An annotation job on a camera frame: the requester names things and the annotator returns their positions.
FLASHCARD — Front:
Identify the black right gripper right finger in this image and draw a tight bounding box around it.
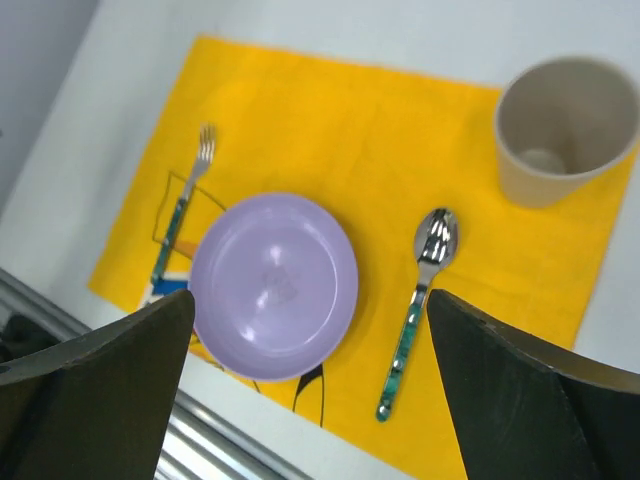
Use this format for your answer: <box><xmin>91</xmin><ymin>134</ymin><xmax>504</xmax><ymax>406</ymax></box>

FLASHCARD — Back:
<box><xmin>427</xmin><ymin>289</ymin><xmax>639</xmax><ymax>479</ymax></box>

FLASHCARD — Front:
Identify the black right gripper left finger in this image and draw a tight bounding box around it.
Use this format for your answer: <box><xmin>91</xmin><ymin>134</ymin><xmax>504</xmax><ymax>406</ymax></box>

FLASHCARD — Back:
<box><xmin>1</xmin><ymin>290</ymin><xmax>195</xmax><ymax>479</ymax></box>

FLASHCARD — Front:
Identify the spoon with teal handle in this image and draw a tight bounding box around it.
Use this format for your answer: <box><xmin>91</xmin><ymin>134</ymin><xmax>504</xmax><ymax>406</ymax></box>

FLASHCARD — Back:
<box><xmin>375</xmin><ymin>207</ymin><xmax>459</xmax><ymax>422</ymax></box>

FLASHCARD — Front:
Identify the lilac plastic plate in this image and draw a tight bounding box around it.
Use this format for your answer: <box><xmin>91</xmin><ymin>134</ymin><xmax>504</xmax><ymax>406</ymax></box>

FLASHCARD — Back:
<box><xmin>188</xmin><ymin>193</ymin><xmax>359</xmax><ymax>382</ymax></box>

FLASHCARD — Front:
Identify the yellow cartoon placemat cloth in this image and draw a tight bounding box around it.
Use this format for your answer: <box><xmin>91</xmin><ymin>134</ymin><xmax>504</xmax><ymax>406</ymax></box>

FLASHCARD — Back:
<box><xmin>89</xmin><ymin>37</ymin><xmax>633</xmax><ymax>479</ymax></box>

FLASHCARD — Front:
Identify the beige paper cup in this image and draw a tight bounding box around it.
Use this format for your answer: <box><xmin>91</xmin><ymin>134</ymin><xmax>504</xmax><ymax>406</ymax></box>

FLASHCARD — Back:
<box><xmin>493</xmin><ymin>55</ymin><xmax>639</xmax><ymax>208</ymax></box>

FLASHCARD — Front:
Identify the fork with teal handle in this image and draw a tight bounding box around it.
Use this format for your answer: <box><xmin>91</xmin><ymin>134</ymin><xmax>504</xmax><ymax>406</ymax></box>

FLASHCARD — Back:
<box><xmin>150</xmin><ymin>123</ymin><xmax>216</xmax><ymax>287</ymax></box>

